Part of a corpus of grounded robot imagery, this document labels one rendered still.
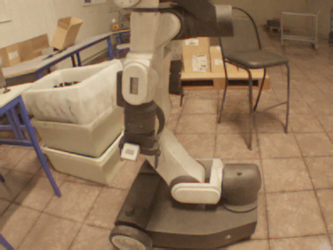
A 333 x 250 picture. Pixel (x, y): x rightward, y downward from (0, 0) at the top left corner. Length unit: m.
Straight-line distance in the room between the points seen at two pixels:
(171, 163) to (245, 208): 0.39
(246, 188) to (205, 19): 0.67
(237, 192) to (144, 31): 0.73
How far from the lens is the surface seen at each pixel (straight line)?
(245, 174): 1.01
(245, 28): 1.96
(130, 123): 0.66
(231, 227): 1.03
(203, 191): 0.98
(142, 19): 0.57
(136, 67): 0.58
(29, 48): 2.84
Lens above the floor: 1.00
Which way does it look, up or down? 28 degrees down
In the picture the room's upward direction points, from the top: 8 degrees counter-clockwise
